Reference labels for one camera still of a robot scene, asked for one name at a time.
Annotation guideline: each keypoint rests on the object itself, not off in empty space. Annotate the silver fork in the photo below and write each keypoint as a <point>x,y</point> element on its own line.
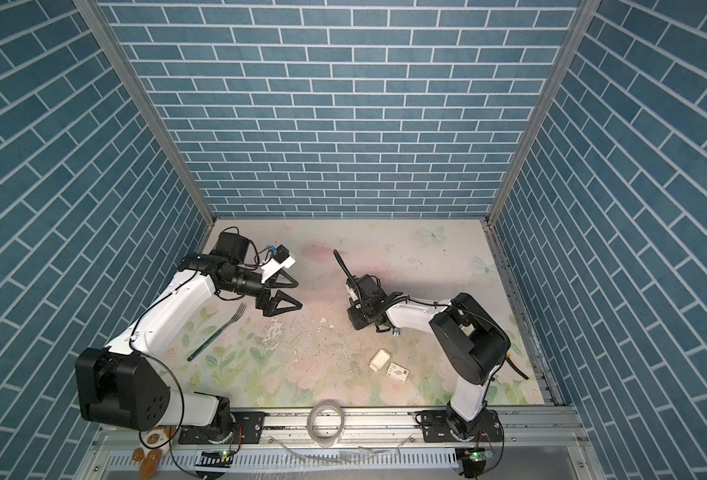
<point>234,318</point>

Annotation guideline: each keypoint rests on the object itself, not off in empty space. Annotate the brown white plush toy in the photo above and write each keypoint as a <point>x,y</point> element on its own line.
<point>153,447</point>

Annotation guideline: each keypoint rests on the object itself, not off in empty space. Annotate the clear tape roll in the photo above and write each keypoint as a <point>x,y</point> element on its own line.
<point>325,424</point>

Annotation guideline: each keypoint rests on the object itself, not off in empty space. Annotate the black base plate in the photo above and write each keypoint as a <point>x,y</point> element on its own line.
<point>458,425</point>
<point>243,427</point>

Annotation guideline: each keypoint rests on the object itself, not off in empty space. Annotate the white staple box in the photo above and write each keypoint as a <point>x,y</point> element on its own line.
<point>397,372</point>

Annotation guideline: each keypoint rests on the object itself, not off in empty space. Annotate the aluminium front rail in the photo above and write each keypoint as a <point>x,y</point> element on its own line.
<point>396,427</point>

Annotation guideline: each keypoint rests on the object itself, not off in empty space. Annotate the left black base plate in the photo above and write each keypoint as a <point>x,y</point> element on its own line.
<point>243,427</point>

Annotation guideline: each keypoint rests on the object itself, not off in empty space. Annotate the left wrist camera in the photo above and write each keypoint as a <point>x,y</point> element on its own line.
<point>278,258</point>

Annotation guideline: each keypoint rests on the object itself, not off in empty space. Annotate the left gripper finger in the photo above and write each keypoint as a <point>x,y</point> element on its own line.
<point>293,304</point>
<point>283,280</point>

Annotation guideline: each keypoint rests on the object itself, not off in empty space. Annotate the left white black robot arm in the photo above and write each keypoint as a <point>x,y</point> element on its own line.
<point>119,384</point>

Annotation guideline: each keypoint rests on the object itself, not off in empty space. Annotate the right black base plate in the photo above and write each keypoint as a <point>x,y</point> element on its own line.
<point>458,425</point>

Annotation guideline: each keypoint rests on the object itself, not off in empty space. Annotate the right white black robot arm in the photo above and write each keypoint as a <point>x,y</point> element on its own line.
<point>475,344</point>

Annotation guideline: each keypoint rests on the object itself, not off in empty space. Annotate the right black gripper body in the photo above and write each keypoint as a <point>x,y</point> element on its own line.
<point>359,317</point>

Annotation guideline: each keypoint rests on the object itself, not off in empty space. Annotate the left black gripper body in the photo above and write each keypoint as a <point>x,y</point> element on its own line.
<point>262,297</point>

